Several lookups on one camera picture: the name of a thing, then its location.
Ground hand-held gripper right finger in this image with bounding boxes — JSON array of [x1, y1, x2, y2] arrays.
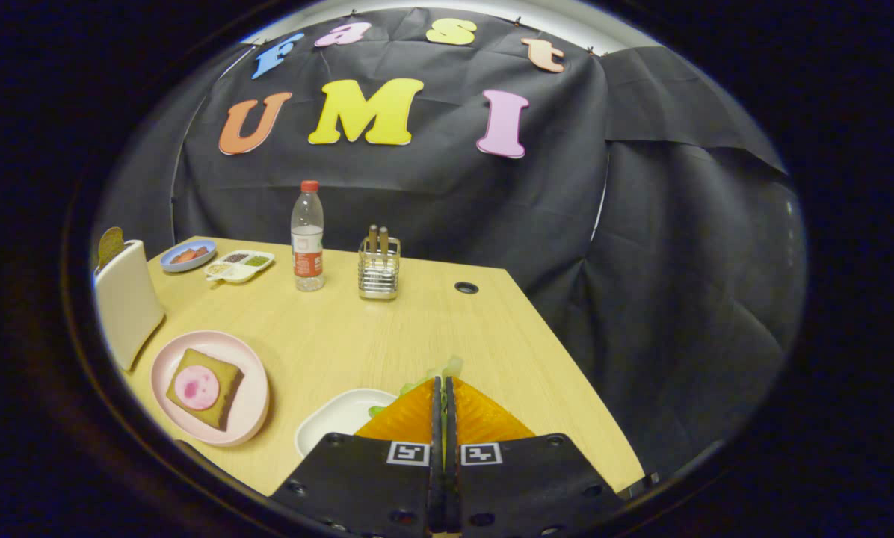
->
[[446, 376, 627, 538]]

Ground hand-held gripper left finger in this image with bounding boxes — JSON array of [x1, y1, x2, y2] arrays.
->
[[270, 376, 446, 538]]

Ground green lettuce leaf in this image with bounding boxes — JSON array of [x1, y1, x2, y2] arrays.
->
[[369, 356, 464, 419]]

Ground brown toast bread slice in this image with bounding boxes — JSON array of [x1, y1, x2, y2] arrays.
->
[[97, 226, 125, 271]]

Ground white square plate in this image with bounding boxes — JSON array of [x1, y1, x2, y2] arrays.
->
[[295, 389, 398, 458]]

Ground pink plate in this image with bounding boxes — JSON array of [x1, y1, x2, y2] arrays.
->
[[151, 331, 270, 447]]

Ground square bread slice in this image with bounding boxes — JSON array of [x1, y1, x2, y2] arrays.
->
[[166, 348, 244, 432]]

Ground pink ham slice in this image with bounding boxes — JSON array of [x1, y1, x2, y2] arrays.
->
[[174, 365, 221, 410]]

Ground clear plastic water bottle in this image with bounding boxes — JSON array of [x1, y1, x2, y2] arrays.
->
[[291, 180, 325, 292]]

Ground white divided condiment tray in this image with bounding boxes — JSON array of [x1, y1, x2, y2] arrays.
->
[[205, 250, 275, 284]]

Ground blue plate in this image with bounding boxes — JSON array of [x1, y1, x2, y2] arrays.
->
[[160, 240, 217, 273]]

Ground white toaster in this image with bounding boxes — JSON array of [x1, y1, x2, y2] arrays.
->
[[94, 239, 165, 372]]

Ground metal wire cutlery holder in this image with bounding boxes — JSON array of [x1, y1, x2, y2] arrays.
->
[[358, 236, 401, 301]]

